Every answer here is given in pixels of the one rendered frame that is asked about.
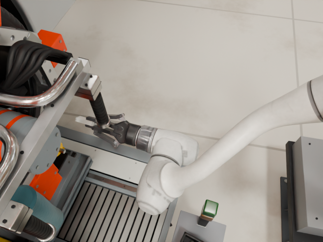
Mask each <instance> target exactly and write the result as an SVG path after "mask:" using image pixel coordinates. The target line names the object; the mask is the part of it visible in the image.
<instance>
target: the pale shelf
mask: <svg viewBox="0 0 323 242"><path fill-rule="evenodd" d="M198 218H199V216H197V215H194V214H191V213H188V212H186V211H183V210H181V211H180V214H179V218H178V221H177V225H176V228H175V231H174V235H173V239H172V242H180V241H181V239H182V236H183V234H184V232H187V233H189V234H191V235H193V236H195V237H196V238H198V239H200V240H202V241H204V242H223V241H224V235H225V230H226V225H224V224H222V223H219V222H216V221H209V223H208V224H207V226H206V228H204V227H201V226H199V225H197V222H198Z"/></svg>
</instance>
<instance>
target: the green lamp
mask: <svg viewBox="0 0 323 242"><path fill-rule="evenodd" d="M218 206H219V204H218V203H217V202H214V201H211V200H208V199H207V200H206V201H205V203H204V206H203V210H202V214H203V215H205V216H208V217H211V218H215V216H216V215H217V210H218Z"/></svg>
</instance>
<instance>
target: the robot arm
mask: <svg viewBox="0 0 323 242"><path fill-rule="evenodd" d="M108 116H109V117H110V119H118V120H120V121H122V122H119V123H113V122H111V124H110V126H109V127H111V128H112V129H114V130H112V129H109V128H105V129H101V128H99V127H98V126H97V125H96V118H94V117H90V116H87V117H86V118H85V117H82V116H78V117H76V118H75V119H76V120H75V121H76V122H80V123H83V124H85V126H86V127H88V128H91V129H92V130H93V131H94V132H93V134H94V135H95V136H97V137H99V138H101V139H102V140H104V141H106V142H108V143H109V144H111V145H112V146H113V147H114V148H116V147H118V146H119V144H127V145H131V146H136V149H137V150H141V151H144V152H147V153H151V157H150V160H149V162H148V164H147V165H146V167H145V169H144V171H143V173H142V175H141V178H140V181H139V184H138V187H137V194H136V200H137V204H138V206H139V208H140V209H141V210H143V211H144V212H146V213H148V214H150V215H157V214H161V213H162V212H163V211H164V210H166V208H167V207H168V206H169V204H170V203H171V202H172V201H173V200H174V199H176V198H177V197H179V196H181V195H182V193H183V192H184V190H185V188H188V187H190V186H192V185H194V184H196V183H198V182H200V181H202V180H203V179H205V178H206V177H208V176H209V175H210V174H212V173H213V172H214V171H215V170H217V169H218V168H219V167H220V166H221V165H223V164H224V163H225V162H227V161H228V160H229V159H230V158H232V157H233V156H234V155H236V154H237V153H238V152H239V151H241V150H242V149H243V148H244V147H246V146H247V145H248V144H250V143H251V142H252V141H253V140H255V139H256V138H258V137H259V136H261V135H262V134H264V133H266V132H267V131H270V130H272V129H275V128H278V127H282V126H289V125H297V124H306V123H320V122H323V75H321V76H319V77H317V78H314V79H312V80H310V81H308V82H306V83H304V84H302V85H301V86H299V87H297V88H296V89H294V90H292V91H290V92H288V93H286V94H285V95H283V96H281V97H279V98H277V99H275V100H273V101H271V102H269V103H267V104H265V105H264V106H262V107H260V108H258V109H257V110H255V111H253V112H252V113H250V114H249V115H248V116H246V117H245V118H244V119H242V120H241V121H240V122H239V123H238V124H236V125H235V126H234V127H233V128H232V129H231V130H230V131H228V132H227V133H226V134H225V135H224V136H223V137H222V138H220V139H219V140H218V141H217V142H216V143H215V144H214V145H212V146H211V147H210V148H209V149H208V150H207V151H206V152H205V153H203V154H202V155H201V156H200V157H199V158H198V159H197V157H198V154H199V144H198V142H197V141H196V140H195V139H193V138H191V137H189V136H187V135H185V134H183V133H179V132H176V131H172V130H167V129H165V130H163V129H157V128H154V127H150V126H147V125H143V126H142V127H141V126H140V125H136V124H133V123H129V122H128V121H126V120H125V118H124V116H125V114H124V113H121V114H119V115H116V114H108ZM104 133H107V134H109V135H112V136H114V137H115V138H116V140H114V139H113V138H111V137H109V136H108V135H106V134H104ZM181 165H183V166H185V167H181Z"/></svg>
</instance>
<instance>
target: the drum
mask: <svg viewBox="0 0 323 242"><path fill-rule="evenodd" d="M36 120H37V118H35V117H32V116H29V115H25V114H22V113H19V112H16V111H13V110H9V109H5V108H2V107H0V124H1V125H3V126H5V127H6V128H8V129H9V130H10V131H11V132H12V133H13V134H14V135H15V136H16V138H17V140H18V143H19V146H20V144H21V143H22V141H23V140H24V138H25V137H26V135H27V134H28V132H29V131H30V129H31V128H32V126H33V125H34V123H35V122H36ZM60 146H61V134H60V131H59V129H58V128H57V127H54V129H53V131H52V132H51V134H50V136H49V137H48V139H47V141H46V142H45V144H44V145H43V147H42V149H41V151H40V152H39V154H38V155H37V157H36V159H35V160H34V162H33V164H32V165H31V167H30V169H29V170H28V172H30V173H33V174H36V175H38V174H41V173H43V172H45V171H46V170H47V169H49V167H50V166H51V165H52V164H53V162H54V161H55V159H56V157H57V155H58V152H59V150H60ZM3 153H4V145H3V143H2V142H1V140H0V161H1V159H2V157H3Z"/></svg>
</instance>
